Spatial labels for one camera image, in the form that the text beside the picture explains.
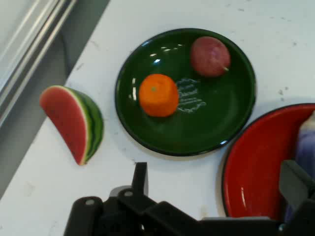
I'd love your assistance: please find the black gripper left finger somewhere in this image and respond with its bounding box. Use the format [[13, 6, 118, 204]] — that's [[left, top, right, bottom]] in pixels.
[[63, 162, 203, 236]]

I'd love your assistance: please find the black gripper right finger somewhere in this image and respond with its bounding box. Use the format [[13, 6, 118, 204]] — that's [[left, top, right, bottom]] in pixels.
[[279, 159, 315, 236]]

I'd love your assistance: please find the orange mandarin fruit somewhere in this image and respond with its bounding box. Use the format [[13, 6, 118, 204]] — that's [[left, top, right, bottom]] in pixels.
[[138, 73, 180, 118]]

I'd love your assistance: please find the purple fruit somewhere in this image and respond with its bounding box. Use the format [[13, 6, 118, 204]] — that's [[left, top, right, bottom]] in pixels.
[[285, 115, 315, 222]]

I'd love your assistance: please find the red enamel plate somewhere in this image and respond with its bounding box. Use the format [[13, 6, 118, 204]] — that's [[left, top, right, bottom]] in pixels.
[[221, 103, 315, 219]]

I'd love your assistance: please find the dark green enamel plate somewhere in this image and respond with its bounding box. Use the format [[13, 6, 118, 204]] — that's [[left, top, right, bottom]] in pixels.
[[114, 28, 257, 156]]

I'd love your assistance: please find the watermelon slice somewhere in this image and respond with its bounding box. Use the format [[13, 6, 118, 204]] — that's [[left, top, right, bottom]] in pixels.
[[39, 85, 104, 166]]

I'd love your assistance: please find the red plum fruit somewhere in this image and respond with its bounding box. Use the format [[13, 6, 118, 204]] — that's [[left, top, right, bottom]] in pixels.
[[189, 36, 231, 78]]

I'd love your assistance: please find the silver metal rail frame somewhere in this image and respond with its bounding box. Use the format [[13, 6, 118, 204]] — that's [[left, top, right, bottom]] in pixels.
[[0, 0, 77, 126]]

